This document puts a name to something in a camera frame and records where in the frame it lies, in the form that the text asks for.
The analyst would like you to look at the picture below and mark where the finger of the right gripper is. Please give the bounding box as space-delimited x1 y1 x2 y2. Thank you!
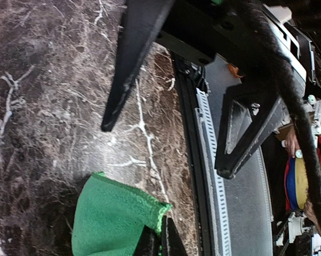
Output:
215 84 285 179

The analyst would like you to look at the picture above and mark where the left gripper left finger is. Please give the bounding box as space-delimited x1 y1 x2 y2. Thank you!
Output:
133 226 160 256

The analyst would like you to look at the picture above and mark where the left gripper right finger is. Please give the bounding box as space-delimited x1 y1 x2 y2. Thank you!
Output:
161 216 187 256

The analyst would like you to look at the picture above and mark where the person in background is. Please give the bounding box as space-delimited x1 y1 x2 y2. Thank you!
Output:
283 125 321 227

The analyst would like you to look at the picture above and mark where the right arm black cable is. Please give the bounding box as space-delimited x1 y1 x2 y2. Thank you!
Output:
229 0 321 241

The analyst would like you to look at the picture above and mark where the white slotted cable duct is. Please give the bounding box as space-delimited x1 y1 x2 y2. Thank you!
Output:
195 89 232 255

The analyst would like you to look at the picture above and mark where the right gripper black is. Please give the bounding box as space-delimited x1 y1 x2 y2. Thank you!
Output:
101 0 270 132

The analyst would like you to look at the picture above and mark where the green towel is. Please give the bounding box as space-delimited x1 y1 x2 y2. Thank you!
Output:
72 172 172 255

